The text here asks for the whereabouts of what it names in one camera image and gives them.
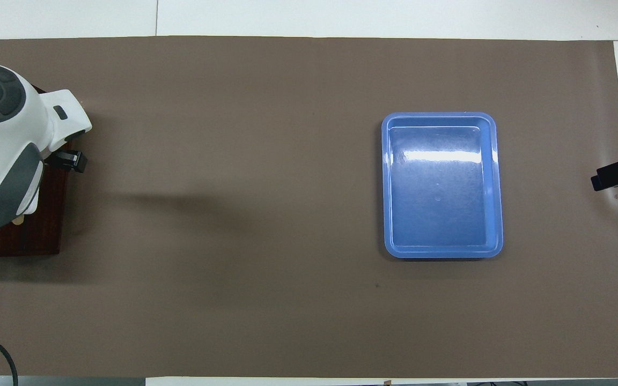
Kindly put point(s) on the blue plastic tray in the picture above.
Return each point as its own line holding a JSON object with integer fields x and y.
{"x": 438, "y": 214}

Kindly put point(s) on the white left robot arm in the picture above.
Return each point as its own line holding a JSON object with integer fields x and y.
{"x": 3, "y": 134}

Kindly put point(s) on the dark wooden cabinet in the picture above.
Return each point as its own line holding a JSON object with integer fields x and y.
{"x": 54, "y": 214}

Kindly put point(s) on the brown table mat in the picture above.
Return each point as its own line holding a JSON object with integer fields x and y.
{"x": 234, "y": 161}

